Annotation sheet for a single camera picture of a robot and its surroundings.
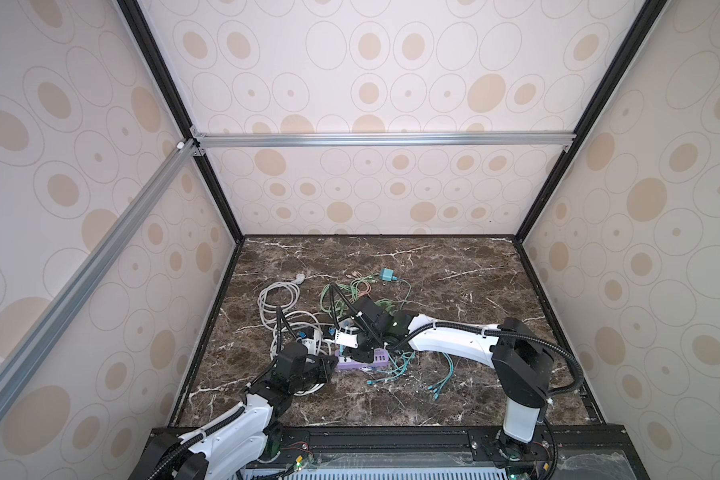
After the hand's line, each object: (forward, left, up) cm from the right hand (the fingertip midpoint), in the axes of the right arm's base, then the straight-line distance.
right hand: (346, 344), depth 84 cm
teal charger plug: (+29, -13, -5) cm, 32 cm away
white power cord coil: (+17, +25, -7) cm, 31 cm away
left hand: (-3, 0, -3) cm, 4 cm away
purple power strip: (-3, -10, -4) cm, 11 cm away
